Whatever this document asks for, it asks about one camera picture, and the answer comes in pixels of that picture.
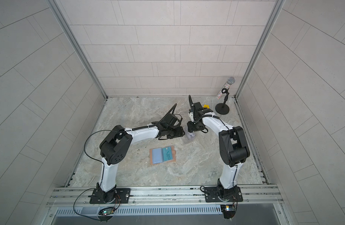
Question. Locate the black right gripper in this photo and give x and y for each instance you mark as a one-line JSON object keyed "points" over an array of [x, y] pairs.
{"points": [[191, 127]]}

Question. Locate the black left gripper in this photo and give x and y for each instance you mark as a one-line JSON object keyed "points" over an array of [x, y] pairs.
{"points": [[180, 132]]}

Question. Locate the teal VIP card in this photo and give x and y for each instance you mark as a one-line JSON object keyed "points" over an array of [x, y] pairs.
{"points": [[167, 153]]}

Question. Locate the tan leather card holder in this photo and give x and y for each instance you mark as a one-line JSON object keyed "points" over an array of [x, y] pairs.
{"points": [[162, 155]]}

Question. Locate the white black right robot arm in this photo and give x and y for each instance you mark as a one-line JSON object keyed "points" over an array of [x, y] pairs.
{"points": [[233, 147]]}

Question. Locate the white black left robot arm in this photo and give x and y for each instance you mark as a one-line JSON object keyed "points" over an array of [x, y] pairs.
{"points": [[115, 146]]}

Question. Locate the clear acrylic card box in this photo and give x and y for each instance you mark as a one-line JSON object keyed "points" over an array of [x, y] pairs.
{"points": [[190, 136]]}

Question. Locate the black microphone stand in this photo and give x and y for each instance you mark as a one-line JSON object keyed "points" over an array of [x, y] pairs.
{"points": [[223, 108]]}

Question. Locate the glitter microphone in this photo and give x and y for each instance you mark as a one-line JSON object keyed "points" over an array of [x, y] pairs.
{"points": [[226, 86]]}

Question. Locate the right circuit board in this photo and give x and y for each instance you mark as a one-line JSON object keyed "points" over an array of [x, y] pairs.
{"points": [[228, 211]]}

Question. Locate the left green circuit board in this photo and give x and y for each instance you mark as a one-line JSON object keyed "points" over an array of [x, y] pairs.
{"points": [[106, 211]]}

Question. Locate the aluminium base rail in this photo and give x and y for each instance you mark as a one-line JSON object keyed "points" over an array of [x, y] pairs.
{"points": [[166, 205]]}

